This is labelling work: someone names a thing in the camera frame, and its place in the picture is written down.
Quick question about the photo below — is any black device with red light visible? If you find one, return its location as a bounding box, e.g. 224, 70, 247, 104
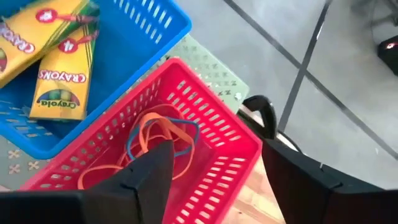
377, 35, 398, 77

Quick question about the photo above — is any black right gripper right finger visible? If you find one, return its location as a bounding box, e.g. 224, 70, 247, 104
262, 139, 386, 224

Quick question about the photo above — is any yellow Crayola crayon box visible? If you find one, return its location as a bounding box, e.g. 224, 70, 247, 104
0, 0, 101, 90
29, 24, 98, 121

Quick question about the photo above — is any red plastic basket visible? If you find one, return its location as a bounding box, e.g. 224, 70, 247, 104
19, 57, 264, 224

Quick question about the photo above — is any blue plastic basket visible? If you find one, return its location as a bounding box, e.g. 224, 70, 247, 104
0, 0, 193, 161

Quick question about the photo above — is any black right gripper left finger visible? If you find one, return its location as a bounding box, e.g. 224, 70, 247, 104
83, 140, 175, 224

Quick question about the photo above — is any blue rubber band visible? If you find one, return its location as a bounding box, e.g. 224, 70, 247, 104
126, 116, 201, 161

